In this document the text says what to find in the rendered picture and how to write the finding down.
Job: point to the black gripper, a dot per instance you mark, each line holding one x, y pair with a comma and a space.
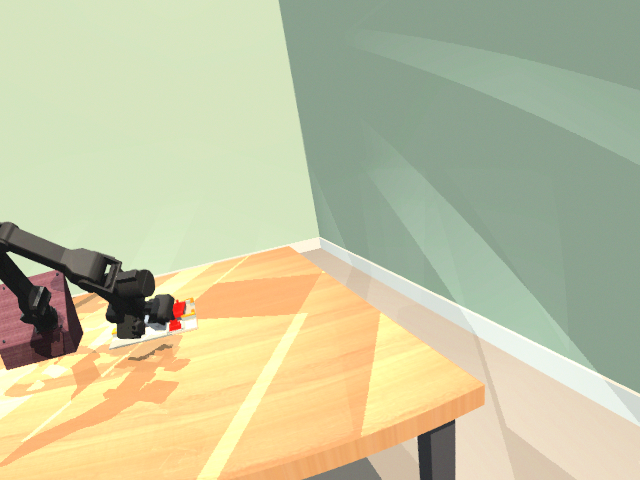
159, 308

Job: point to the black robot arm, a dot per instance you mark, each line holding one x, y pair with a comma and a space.
81, 267

